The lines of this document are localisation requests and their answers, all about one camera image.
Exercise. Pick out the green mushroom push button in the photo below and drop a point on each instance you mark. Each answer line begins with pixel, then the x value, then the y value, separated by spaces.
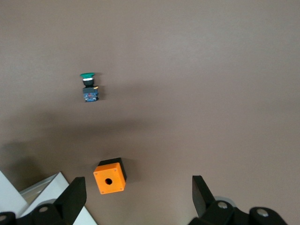
pixel 89 90

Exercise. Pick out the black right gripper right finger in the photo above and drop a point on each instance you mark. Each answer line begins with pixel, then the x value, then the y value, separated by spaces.
pixel 204 201

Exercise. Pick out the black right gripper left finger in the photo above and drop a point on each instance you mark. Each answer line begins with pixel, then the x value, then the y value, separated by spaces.
pixel 68 201

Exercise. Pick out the orange button enclosure box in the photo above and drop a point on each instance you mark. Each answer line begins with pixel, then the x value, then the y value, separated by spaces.
pixel 109 181

